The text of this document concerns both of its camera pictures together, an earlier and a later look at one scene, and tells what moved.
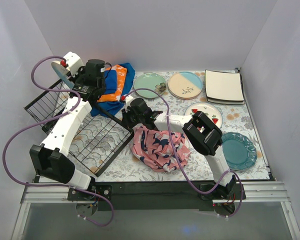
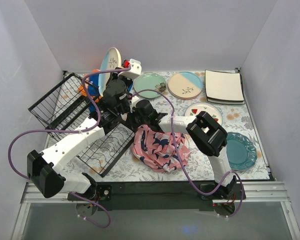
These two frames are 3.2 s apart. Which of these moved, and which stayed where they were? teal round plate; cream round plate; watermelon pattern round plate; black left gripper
Moved: cream round plate; black left gripper
Stayed: teal round plate; watermelon pattern round plate
